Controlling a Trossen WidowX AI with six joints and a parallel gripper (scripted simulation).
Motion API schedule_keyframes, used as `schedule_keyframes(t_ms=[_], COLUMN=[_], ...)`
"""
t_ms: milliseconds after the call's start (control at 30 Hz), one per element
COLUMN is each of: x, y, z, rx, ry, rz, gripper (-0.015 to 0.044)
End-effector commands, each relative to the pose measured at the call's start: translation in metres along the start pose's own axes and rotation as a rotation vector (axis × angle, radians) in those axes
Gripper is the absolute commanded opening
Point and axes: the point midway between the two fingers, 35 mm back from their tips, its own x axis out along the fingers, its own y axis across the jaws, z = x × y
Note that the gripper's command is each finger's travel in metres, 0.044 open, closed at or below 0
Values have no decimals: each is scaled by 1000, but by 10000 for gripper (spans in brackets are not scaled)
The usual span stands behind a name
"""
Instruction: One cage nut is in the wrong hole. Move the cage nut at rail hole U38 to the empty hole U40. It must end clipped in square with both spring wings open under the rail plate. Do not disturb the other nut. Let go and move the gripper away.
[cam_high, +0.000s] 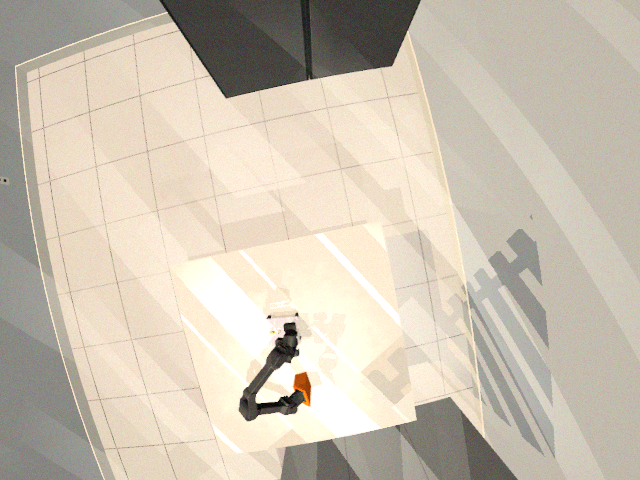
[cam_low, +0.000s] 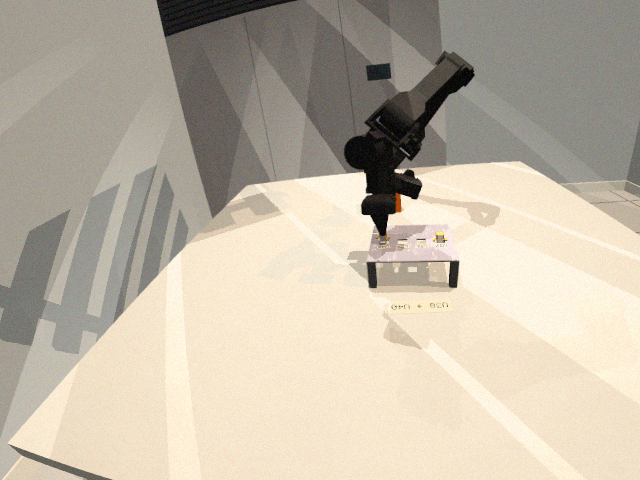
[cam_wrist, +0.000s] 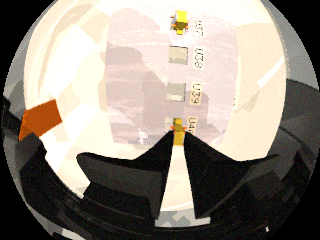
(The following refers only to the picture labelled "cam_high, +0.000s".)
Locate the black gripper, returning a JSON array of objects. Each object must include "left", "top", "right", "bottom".
[{"left": 283, "top": 322, "right": 300, "bottom": 357}]

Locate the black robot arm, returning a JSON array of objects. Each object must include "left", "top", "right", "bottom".
[{"left": 238, "top": 329, "right": 306, "bottom": 422}]

